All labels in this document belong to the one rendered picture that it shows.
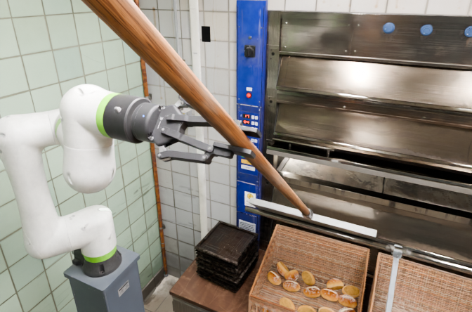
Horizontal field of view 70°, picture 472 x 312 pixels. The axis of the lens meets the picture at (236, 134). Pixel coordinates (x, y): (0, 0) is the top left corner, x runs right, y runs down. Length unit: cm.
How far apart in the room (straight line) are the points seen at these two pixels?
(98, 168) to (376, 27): 135
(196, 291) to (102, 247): 92
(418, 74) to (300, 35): 58
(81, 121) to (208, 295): 161
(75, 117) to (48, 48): 111
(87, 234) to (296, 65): 123
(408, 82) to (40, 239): 161
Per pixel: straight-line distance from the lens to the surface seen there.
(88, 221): 135
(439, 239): 211
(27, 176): 124
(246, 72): 186
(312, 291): 215
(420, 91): 175
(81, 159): 76
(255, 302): 199
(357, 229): 152
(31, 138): 118
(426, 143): 184
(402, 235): 209
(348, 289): 219
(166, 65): 35
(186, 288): 221
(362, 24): 173
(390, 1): 170
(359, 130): 183
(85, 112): 72
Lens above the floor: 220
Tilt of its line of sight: 23 degrees down
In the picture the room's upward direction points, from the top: straight up
